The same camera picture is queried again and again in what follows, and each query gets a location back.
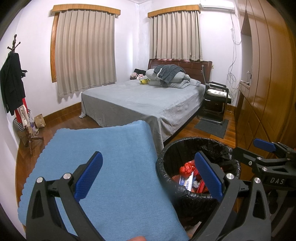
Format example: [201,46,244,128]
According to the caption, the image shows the red garment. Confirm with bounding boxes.
[14,97,28,126]

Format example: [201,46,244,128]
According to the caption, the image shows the black trash bin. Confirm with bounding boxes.
[156,137,241,223]

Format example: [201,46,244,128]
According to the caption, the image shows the blue cloth mat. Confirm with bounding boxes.
[17,120,190,241]

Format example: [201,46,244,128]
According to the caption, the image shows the wooden window frame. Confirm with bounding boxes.
[50,15,59,83]

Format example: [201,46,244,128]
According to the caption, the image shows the grey floor mat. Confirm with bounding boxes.
[194,119,229,139]

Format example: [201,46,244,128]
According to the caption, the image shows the brown paper bag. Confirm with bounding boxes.
[34,113,46,129]

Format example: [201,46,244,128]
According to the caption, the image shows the long wooden curtain pelmet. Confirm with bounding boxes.
[51,4,121,16]

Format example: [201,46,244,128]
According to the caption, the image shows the pale floral cloth bag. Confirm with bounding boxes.
[17,104,30,127]

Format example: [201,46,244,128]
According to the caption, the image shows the wide beige curtain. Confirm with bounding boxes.
[55,10,117,98]

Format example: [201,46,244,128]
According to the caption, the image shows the red plastic bag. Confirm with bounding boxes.
[180,162,197,178]

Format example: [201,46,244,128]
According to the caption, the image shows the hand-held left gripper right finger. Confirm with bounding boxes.
[191,151,271,241]

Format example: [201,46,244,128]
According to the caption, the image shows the hanging wall cables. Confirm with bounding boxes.
[227,13,242,98]

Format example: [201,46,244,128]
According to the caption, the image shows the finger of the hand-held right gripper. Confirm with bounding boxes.
[232,146,292,172]
[253,138,296,160]

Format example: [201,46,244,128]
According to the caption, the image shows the wooden coat rack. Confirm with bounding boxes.
[7,34,44,156]

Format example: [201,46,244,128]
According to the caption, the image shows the white air conditioner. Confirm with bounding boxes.
[200,0,235,10]

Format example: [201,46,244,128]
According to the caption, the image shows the striped bag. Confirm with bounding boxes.
[13,109,31,132]

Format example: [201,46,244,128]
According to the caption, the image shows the short wooden curtain pelmet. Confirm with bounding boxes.
[147,5,201,18]

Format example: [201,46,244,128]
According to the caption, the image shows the dark grey garment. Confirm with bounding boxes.
[154,64,184,84]

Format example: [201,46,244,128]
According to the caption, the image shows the white and blue box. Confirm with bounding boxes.
[178,173,197,192]

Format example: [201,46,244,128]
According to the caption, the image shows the folded grey duvet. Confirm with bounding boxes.
[146,68,201,89]

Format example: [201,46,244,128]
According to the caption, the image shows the grey bedsheet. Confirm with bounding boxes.
[79,80,206,143]

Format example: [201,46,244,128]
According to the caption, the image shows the wooden wardrobe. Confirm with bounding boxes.
[233,0,296,158]

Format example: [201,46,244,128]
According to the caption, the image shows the dark wooden bed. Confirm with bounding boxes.
[80,58,213,142]

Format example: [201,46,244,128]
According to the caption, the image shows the black metal-frame chair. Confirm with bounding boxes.
[196,81,232,126]

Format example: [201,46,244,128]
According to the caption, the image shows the narrow beige curtain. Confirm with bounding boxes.
[149,10,204,62]

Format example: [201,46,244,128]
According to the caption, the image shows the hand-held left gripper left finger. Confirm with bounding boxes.
[26,151,104,241]

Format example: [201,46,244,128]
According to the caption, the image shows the pale chair cushion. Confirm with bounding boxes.
[206,88,232,99]

